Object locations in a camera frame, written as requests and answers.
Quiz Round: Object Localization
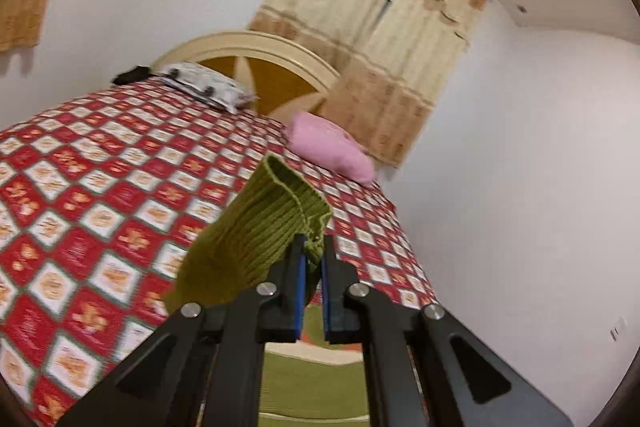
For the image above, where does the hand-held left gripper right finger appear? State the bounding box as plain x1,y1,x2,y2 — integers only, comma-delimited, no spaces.
322,234,573,427

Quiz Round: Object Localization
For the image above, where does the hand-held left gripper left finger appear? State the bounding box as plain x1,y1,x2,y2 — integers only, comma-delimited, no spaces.
57,234,307,427

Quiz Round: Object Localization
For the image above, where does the green knitted sweater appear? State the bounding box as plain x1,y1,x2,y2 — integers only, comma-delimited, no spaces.
162,153,335,315

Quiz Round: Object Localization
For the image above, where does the pink pillow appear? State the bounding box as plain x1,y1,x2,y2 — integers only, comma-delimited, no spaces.
285,111,376,185

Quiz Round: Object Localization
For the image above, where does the cream wooden bed headboard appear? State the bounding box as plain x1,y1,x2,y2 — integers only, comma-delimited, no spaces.
150,32,343,118

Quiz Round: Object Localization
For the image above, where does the white patterned pillow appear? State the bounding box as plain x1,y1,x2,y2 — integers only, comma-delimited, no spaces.
159,62,258,114

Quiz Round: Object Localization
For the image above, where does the red checkered printed blanket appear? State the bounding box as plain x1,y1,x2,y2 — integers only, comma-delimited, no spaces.
0,77,441,427

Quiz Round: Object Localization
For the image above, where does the dark cloth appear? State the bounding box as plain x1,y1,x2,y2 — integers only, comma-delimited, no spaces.
111,66,151,86

